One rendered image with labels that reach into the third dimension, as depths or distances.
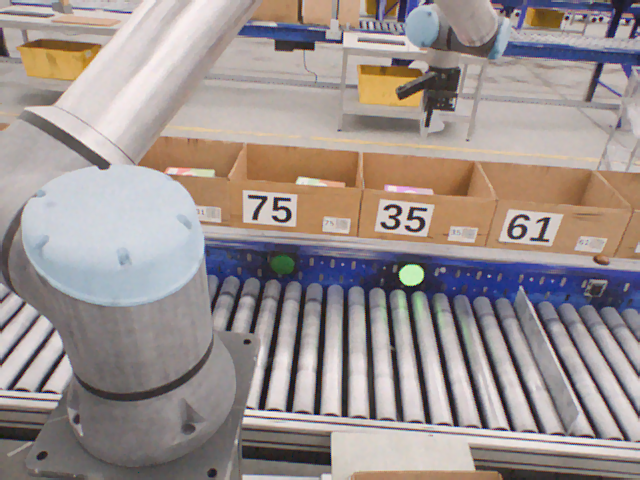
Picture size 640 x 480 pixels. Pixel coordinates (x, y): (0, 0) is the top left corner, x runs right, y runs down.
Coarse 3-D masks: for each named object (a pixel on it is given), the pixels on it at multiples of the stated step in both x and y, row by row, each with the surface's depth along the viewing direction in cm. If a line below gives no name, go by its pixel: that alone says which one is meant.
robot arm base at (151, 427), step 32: (224, 352) 61; (192, 384) 54; (224, 384) 58; (96, 416) 52; (128, 416) 52; (160, 416) 52; (192, 416) 55; (224, 416) 59; (96, 448) 53; (128, 448) 53; (160, 448) 53; (192, 448) 56
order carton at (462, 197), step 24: (384, 168) 175; (408, 168) 175; (432, 168) 174; (456, 168) 174; (480, 168) 166; (384, 192) 148; (456, 192) 178; (480, 192) 164; (360, 216) 153; (432, 216) 151; (456, 216) 151; (480, 216) 151; (408, 240) 156; (432, 240) 156; (480, 240) 155
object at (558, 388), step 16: (528, 304) 146; (528, 320) 145; (528, 336) 144; (544, 336) 135; (544, 352) 133; (544, 368) 133; (560, 368) 125; (560, 384) 123; (560, 400) 123; (560, 416) 122; (576, 416) 115
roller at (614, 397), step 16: (576, 320) 151; (576, 336) 146; (592, 352) 139; (592, 368) 136; (608, 368) 135; (608, 384) 130; (608, 400) 128; (624, 400) 125; (624, 416) 122; (624, 432) 120
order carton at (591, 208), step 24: (504, 168) 173; (528, 168) 173; (552, 168) 172; (576, 168) 172; (504, 192) 177; (528, 192) 177; (552, 192) 177; (576, 192) 176; (600, 192) 166; (504, 216) 150; (576, 216) 149; (600, 216) 149; (624, 216) 148; (576, 240) 153
